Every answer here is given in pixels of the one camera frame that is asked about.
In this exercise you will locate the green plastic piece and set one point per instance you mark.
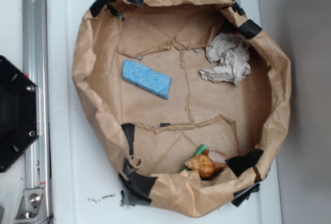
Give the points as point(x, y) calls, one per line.
point(200, 150)

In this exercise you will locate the metal corner bracket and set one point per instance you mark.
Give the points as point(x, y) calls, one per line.
point(33, 206)

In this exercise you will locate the brown spiral seashell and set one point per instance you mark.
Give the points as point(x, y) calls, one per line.
point(208, 164)

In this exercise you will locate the crumpled white paper towel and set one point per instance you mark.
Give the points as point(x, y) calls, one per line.
point(232, 52)

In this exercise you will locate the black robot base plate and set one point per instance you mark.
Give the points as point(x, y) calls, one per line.
point(19, 128)

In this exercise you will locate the brown paper bag bin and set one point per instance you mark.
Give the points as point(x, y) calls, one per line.
point(148, 138)

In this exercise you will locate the aluminium extrusion rail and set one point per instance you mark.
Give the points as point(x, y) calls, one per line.
point(35, 64)

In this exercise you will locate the blue sponge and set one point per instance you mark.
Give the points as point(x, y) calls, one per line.
point(146, 78)

